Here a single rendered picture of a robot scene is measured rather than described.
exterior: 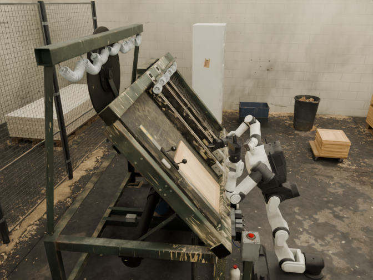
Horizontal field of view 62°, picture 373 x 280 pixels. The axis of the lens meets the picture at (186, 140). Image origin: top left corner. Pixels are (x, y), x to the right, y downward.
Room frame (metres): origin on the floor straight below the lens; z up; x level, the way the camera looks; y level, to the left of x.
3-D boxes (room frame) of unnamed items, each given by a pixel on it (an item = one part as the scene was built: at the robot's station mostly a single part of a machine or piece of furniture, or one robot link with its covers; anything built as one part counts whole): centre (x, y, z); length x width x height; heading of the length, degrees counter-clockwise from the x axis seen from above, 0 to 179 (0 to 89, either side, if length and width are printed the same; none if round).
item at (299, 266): (2.18, -0.96, 0.28); 0.21 x 0.20 x 0.13; 84
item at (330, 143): (4.87, -2.42, 0.20); 0.61 x 0.53 x 0.40; 170
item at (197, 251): (2.87, 0.28, 0.41); 2.20 x 1.38 x 0.83; 174
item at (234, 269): (2.18, -0.45, 0.10); 0.10 x 0.10 x 0.20
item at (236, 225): (2.19, -0.43, 0.69); 0.50 x 0.14 x 0.24; 174
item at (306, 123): (6.18, -2.46, 0.33); 0.52 x 0.51 x 0.65; 170
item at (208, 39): (6.34, -0.45, 1.03); 0.61 x 0.58 x 2.05; 170
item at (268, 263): (2.18, -0.93, 0.19); 0.64 x 0.52 x 0.33; 84
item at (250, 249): (1.74, -0.45, 0.84); 0.12 x 0.12 x 0.18; 84
